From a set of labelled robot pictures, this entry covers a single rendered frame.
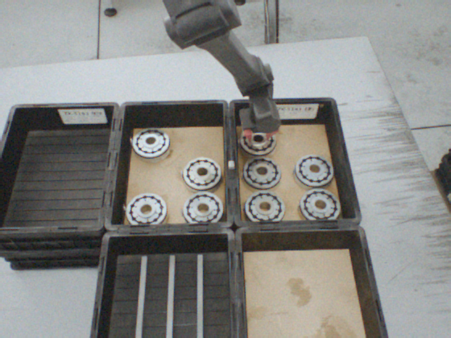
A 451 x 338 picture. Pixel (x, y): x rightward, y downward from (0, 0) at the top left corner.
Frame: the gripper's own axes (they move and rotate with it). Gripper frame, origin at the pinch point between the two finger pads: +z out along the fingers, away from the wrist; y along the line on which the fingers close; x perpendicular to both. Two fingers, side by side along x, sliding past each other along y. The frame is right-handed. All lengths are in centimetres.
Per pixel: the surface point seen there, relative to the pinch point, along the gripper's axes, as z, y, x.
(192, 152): 3.9, -18.5, 0.5
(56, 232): -6, -52, -25
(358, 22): 90, 95, 147
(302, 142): 4.3, 12.9, -0.5
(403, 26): 91, 121, 139
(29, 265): 14, -65, -23
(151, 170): 3.7, -30.3, -3.9
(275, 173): 1.2, 2.7, -11.6
